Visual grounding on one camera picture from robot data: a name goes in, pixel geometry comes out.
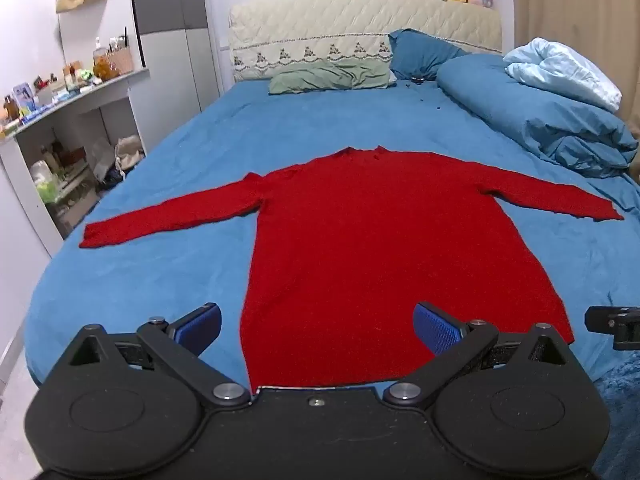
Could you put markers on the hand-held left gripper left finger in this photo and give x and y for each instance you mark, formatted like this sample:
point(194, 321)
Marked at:
point(201, 326)

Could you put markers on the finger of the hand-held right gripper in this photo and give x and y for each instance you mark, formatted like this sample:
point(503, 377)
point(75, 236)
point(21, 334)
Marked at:
point(612, 324)

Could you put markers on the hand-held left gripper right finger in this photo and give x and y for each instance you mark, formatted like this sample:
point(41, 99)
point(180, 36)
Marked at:
point(434, 332)

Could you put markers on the red knit sweater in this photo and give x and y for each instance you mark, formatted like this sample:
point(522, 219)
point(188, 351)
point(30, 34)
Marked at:
point(380, 260)

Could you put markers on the dark blue fluffy rug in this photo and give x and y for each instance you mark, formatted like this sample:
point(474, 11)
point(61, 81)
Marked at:
point(622, 410)

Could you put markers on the bed with blue sheet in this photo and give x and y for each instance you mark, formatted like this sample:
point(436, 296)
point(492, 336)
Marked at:
point(200, 160)

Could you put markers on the blue duvet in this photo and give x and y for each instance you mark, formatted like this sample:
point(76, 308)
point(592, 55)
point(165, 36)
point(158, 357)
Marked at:
point(530, 110)

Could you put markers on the white shelf unit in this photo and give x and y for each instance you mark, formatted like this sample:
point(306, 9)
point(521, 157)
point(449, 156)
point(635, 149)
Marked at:
point(30, 170)

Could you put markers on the light blue blanket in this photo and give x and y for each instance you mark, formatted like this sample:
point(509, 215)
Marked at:
point(560, 67)

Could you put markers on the orange jar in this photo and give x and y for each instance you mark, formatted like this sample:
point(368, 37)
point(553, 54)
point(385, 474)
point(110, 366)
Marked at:
point(104, 67)

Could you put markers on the grey and white wardrobe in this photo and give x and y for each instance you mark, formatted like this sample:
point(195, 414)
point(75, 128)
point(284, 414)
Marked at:
point(175, 50)

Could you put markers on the wicker basket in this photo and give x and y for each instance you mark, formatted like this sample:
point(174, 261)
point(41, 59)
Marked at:
point(121, 60)

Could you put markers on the green pillow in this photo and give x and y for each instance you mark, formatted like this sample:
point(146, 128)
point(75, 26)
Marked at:
point(325, 76)

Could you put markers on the blue pillow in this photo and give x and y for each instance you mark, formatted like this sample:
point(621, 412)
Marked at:
point(420, 52)

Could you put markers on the cream quilted headboard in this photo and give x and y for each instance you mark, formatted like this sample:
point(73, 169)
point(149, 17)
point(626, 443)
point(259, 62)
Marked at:
point(320, 25)

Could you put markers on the beige curtain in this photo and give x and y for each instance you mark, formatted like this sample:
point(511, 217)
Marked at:
point(575, 0)

